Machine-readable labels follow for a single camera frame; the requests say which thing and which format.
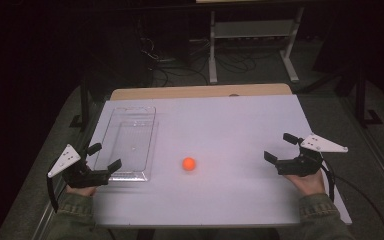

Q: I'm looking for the white metal desk frame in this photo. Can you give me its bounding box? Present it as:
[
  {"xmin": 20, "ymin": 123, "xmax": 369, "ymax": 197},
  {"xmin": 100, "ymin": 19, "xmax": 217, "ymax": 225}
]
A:
[{"xmin": 208, "ymin": 6, "xmax": 306, "ymax": 85}]

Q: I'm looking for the wooden table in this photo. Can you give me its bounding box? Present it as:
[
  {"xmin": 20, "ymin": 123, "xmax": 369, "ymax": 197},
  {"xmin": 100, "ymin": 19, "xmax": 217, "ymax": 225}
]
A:
[{"xmin": 109, "ymin": 83, "xmax": 293, "ymax": 102}]

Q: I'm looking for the orange ball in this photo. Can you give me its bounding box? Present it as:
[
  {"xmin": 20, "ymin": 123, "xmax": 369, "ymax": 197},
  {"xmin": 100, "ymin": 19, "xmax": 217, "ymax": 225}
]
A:
[{"xmin": 181, "ymin": 157, "xmax": 197, "ymax": 172}]

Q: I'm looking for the black metal stand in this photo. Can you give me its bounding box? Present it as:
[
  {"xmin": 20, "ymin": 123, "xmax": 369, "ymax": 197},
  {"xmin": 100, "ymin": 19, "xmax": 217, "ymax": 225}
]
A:
[
  {"xmin": 69, "ymin": 74, "xmax": 92, "ymax": 132},
  {"xmin": 355, "ymin": 66, "xmax": 384, "ymax": 129}
]

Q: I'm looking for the person's right hand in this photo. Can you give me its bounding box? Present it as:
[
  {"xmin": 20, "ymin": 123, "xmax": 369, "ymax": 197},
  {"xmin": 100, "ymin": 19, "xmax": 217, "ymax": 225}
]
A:
[{"xmin": 285, "ymin": 169, "xmax": 326, "ymax": 198}]

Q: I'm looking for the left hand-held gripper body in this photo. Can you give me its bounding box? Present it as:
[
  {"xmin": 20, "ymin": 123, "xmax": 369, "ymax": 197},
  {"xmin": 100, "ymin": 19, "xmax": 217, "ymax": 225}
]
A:
[{"xmin": 47, "ymin": 143, "xmax": 111, "ymax": 189}]

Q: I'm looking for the black cable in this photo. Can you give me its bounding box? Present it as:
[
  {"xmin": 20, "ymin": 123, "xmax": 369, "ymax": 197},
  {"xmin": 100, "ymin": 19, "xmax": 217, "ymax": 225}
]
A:
[
  {"xmin": 45, "ymin": 156, "xmax": 68, "ymax": 214},
  {"xmin": 319, "ymin": 159, "xmax": 384, "ymax": 240}
]

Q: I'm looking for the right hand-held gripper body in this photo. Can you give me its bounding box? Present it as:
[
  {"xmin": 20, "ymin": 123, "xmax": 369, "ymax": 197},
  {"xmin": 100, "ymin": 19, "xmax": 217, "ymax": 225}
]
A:
[{"xmin": 275, "ymin": 133, "xmax": 349, "ymax": 178}]

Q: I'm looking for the person's left hand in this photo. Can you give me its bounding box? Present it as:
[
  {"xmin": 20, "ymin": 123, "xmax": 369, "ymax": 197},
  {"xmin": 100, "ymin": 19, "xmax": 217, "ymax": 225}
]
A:
[{"xmin": 65, "ymin": 184, "xmax": 98, "ymax": 198}]

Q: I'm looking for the clear plastic tray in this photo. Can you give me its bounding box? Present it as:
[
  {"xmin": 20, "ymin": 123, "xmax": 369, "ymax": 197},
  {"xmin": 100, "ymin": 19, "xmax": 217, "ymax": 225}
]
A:
[{"xmin": 93, "ymin": 105, "xmax": 160, "ymax": 183}]

